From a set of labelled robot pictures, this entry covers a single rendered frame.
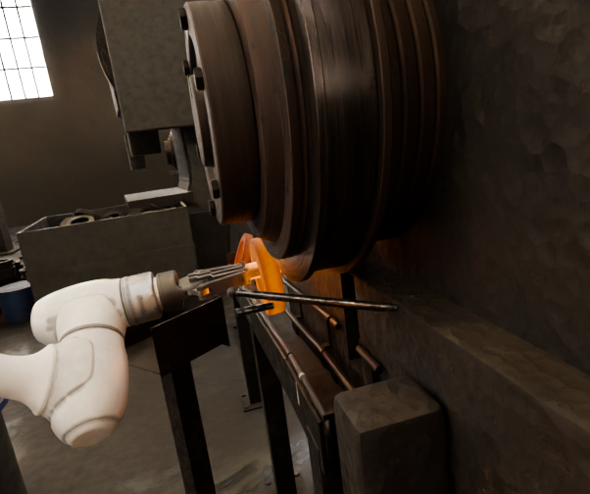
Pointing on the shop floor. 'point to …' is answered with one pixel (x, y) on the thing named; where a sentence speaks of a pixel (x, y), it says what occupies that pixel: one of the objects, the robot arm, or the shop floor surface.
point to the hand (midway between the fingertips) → (264, 268)
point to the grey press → (161, 112)
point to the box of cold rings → (106, 246)
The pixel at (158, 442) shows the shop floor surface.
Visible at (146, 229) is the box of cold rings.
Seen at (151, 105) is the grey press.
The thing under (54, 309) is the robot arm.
